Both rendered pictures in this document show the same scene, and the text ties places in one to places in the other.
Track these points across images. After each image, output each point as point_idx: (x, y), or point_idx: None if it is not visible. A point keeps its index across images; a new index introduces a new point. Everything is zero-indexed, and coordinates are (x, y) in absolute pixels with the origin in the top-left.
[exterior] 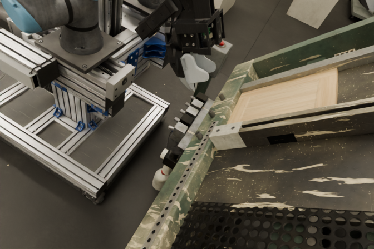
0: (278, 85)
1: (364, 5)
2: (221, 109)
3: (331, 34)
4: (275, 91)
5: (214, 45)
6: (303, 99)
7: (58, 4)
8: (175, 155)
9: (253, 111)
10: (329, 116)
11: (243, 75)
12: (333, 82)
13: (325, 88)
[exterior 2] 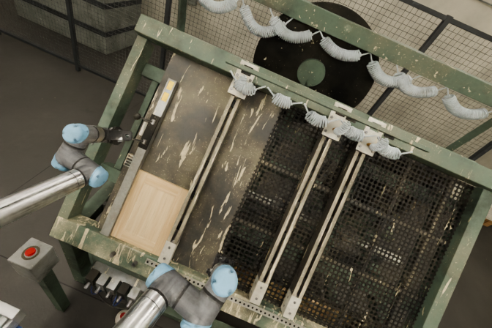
0: (126, 206)
1: (119, 143)
2: (130, 255)
3: (92, 154)
4: (133, 211)
5: (34, 260)
6: (159, 198)
7: None
8: None
9: (146, 230)
10: (196, 197)
11: (85, 230)
12: (155, 178)
13: (158, 184)
